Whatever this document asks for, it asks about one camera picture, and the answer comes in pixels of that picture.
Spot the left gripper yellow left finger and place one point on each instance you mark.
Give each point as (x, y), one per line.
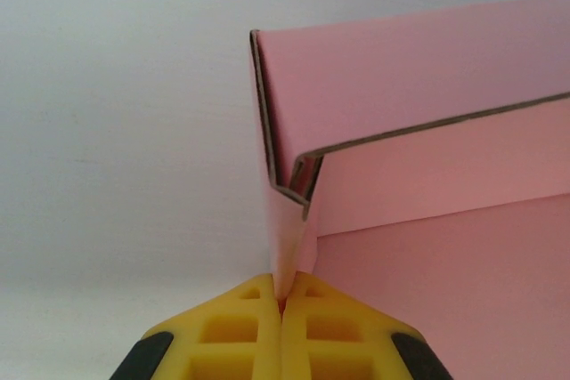
(267, 335)

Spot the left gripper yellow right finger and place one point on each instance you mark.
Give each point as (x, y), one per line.
(294, 335)

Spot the pink paper box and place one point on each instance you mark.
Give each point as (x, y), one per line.
(423, 175)

